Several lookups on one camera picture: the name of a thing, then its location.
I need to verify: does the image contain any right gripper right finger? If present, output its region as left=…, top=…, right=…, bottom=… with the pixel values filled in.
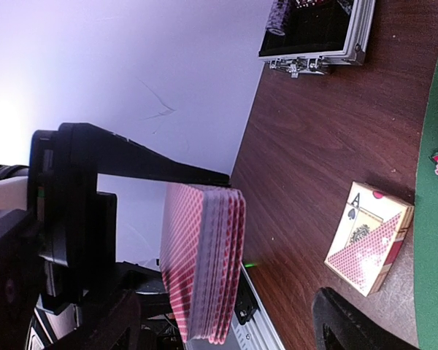
left=312, top=287, right=415, bottom=350

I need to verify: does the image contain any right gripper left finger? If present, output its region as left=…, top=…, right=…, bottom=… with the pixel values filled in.
left=23, top=290, right=141, bottom=349

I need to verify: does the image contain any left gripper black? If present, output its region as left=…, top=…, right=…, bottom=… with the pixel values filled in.
left=0, top=123, right=117, bottom=317

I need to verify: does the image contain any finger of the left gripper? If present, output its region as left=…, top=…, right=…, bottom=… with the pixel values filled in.
left=91, top=125, right=230, bottom=187
left=83, top=262, right=172, bottom=320

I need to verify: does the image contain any pink-backed playing card deck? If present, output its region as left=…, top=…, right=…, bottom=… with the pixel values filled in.
left=160, top=183, right=246, bottom=345

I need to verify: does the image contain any round green poker mat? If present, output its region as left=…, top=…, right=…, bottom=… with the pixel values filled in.
left=414, top=59, right=438, bottom=349

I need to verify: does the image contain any gold card deck box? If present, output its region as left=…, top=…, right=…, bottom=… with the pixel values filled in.
left=324, top=182, right=415, bottom=297

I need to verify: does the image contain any front aluminium rail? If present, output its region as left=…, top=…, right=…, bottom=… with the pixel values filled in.
left=189, top=262, right=289, bottom=350

